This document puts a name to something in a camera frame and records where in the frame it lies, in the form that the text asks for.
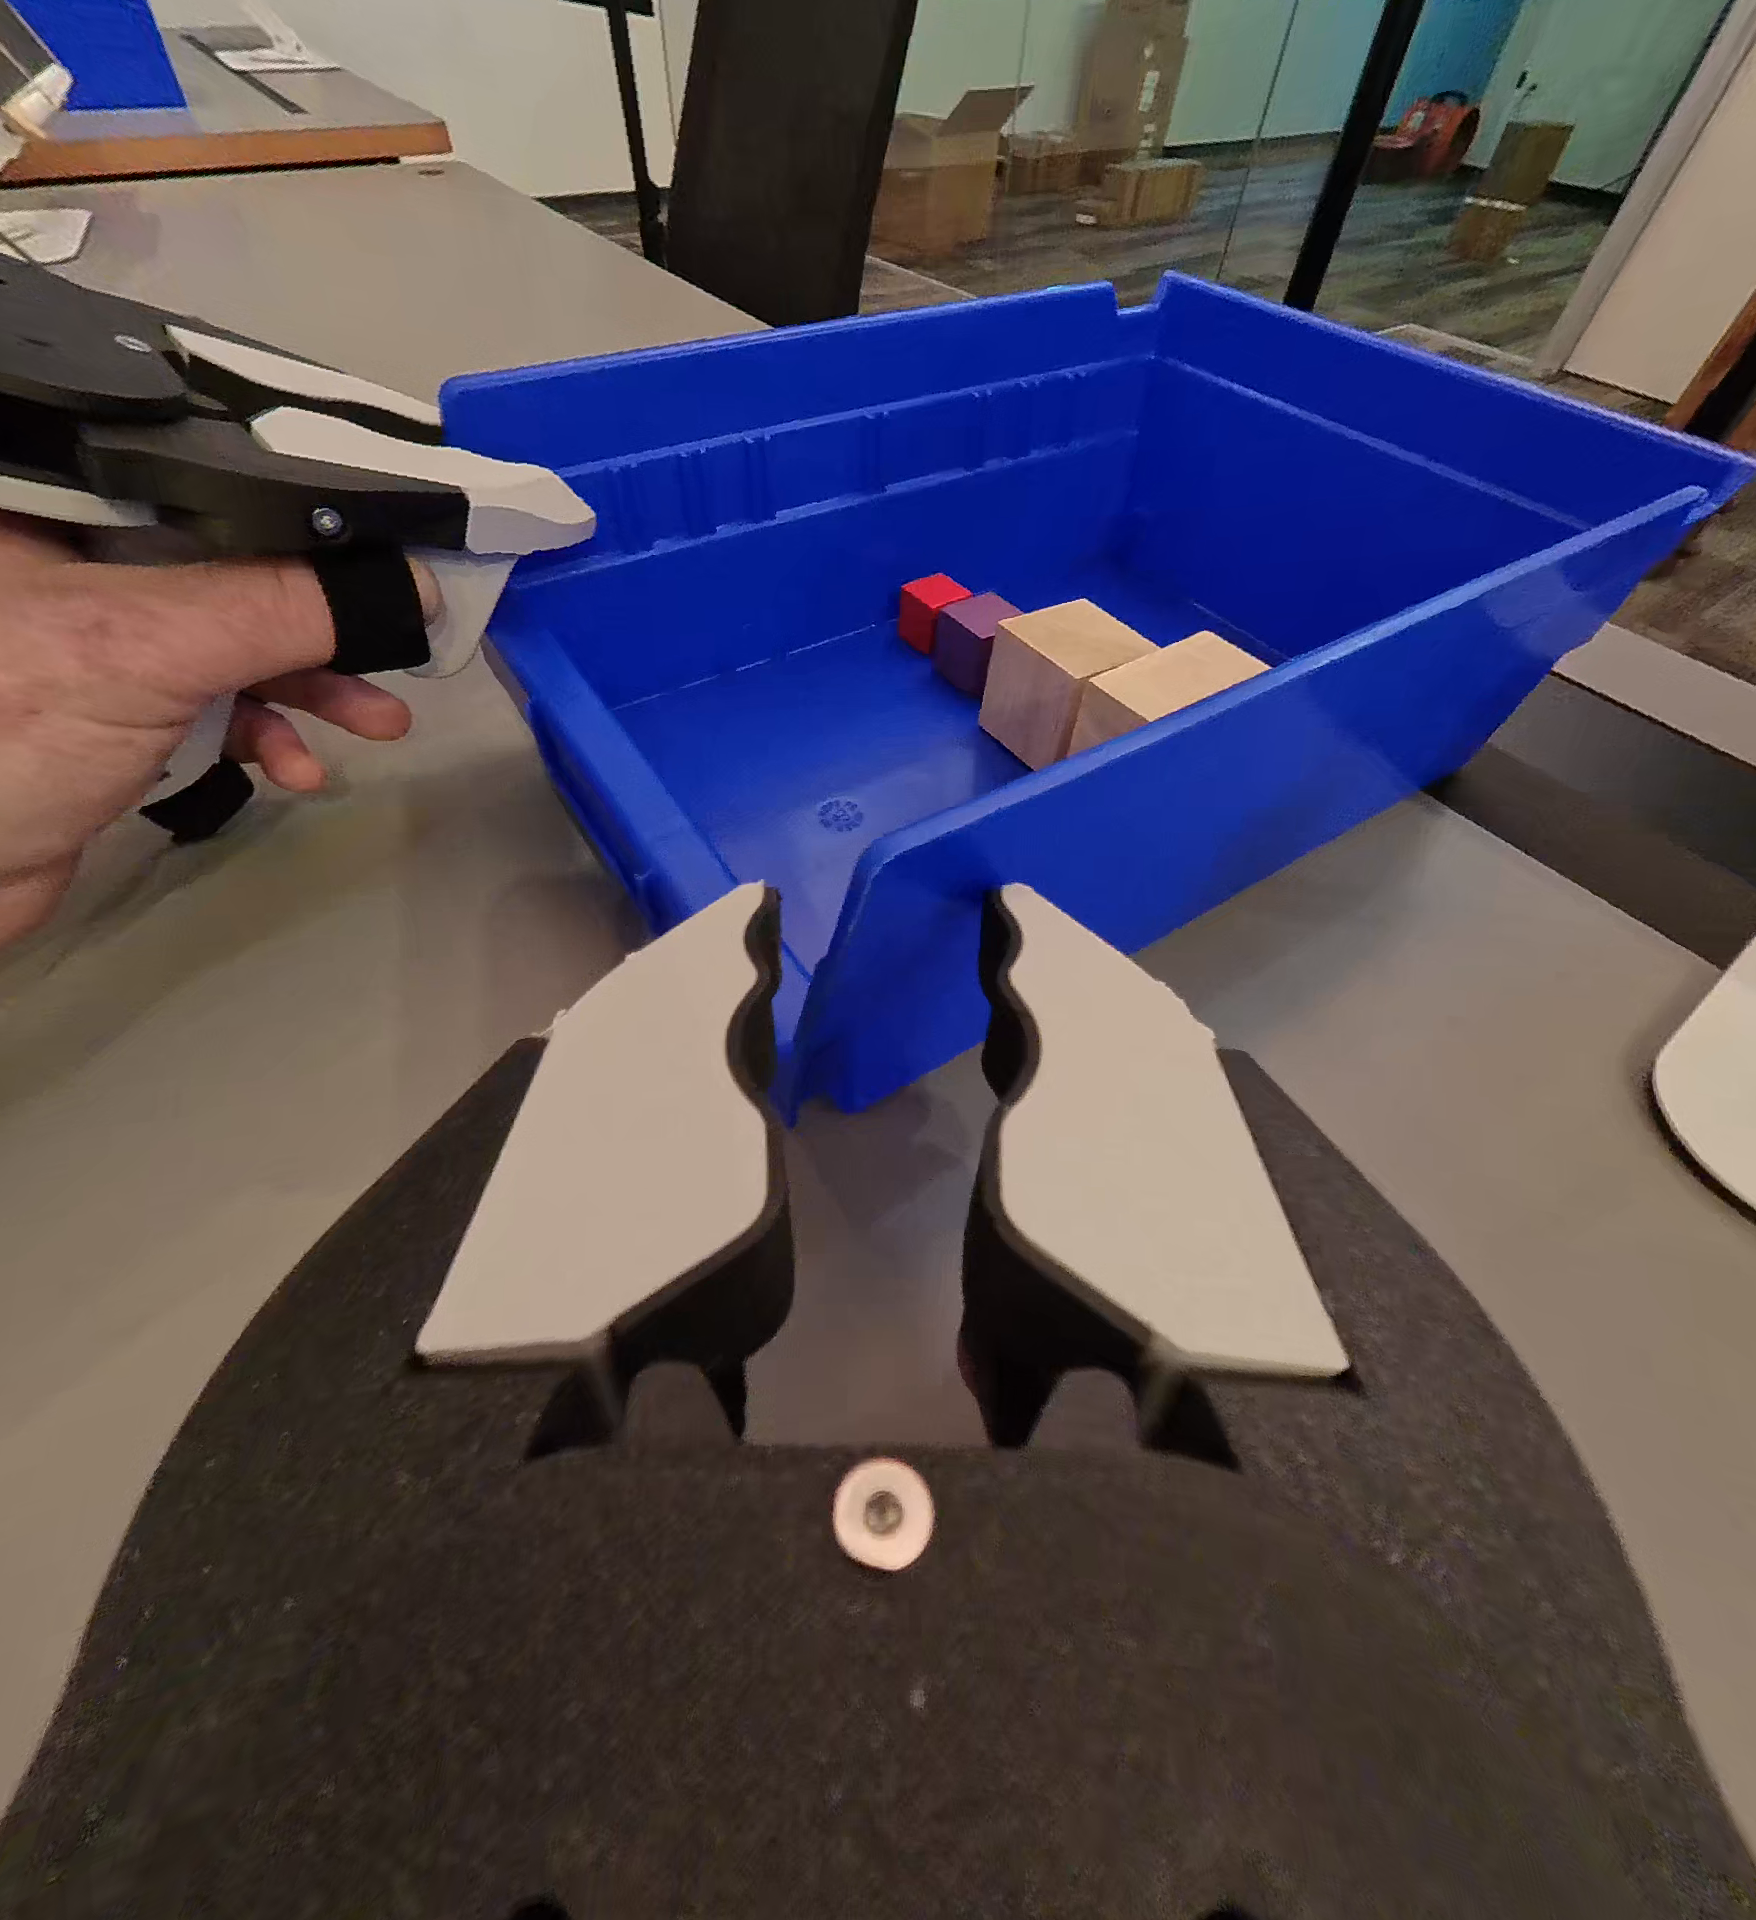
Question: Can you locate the red machine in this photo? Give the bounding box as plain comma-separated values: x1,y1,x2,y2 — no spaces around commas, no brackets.
1363,90,1484,189

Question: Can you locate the tall cardboard box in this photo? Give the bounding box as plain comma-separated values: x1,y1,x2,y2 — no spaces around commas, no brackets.
1077,0,1197,157

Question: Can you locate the small cardboard box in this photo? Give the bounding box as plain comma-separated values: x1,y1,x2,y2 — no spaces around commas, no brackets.
1100,157,1209,230

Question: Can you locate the black metal post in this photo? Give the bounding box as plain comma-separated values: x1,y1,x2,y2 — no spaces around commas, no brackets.
1280,0,1430,313

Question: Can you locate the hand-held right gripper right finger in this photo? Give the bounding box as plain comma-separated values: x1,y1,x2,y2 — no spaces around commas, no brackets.
959,883,1353,1454

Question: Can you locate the black pillar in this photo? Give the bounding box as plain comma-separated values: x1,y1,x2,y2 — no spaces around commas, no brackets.
666,0,920,330

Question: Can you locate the white stand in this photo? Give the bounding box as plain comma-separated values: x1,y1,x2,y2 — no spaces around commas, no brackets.
0,60,97,269

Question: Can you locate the thin black pole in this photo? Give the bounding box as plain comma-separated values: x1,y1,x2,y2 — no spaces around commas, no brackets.
604,0,670,269

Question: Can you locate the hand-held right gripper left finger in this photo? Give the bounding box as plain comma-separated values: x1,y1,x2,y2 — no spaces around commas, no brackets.
413,883,798,1454

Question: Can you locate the wooden desk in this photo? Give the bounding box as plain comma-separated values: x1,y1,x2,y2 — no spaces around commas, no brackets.
0,27,457,189

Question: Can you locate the small purple cube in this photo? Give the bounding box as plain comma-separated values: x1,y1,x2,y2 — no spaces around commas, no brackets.
933,591,1029,697

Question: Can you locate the large wooden cube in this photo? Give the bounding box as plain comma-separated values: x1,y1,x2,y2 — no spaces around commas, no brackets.
1069,631,1275,760
977,599,1165,773

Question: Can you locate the taped cardboard box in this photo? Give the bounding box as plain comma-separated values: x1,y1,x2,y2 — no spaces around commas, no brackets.
1447,119,1577,266

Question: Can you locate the blue plastic bin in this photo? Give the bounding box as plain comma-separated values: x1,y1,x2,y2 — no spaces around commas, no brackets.
438,270,1756,1117

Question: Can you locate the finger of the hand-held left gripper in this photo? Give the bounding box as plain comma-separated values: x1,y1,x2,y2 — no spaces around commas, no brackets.
249,405,601,561
162,319,449,449

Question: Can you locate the person's left hand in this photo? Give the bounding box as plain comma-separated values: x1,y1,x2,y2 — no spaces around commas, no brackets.
0,493,449,981

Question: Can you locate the blue panel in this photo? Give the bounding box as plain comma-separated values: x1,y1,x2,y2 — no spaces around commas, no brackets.
0,0,192,119

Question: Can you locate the open cardboard box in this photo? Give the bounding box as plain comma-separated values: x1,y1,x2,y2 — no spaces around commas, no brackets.
869,85,1041,269

